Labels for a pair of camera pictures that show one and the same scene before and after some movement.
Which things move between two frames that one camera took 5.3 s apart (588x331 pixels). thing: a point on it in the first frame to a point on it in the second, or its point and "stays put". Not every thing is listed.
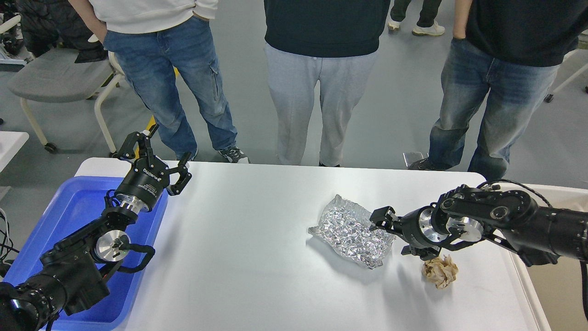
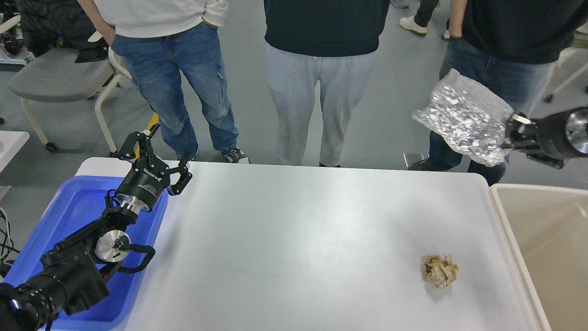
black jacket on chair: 48,24 stays put
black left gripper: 147,181 stays put
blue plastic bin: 81,201 stays put
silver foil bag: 347,224 to 472,116
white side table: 11,142 stays put
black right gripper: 415,227 to 551,136
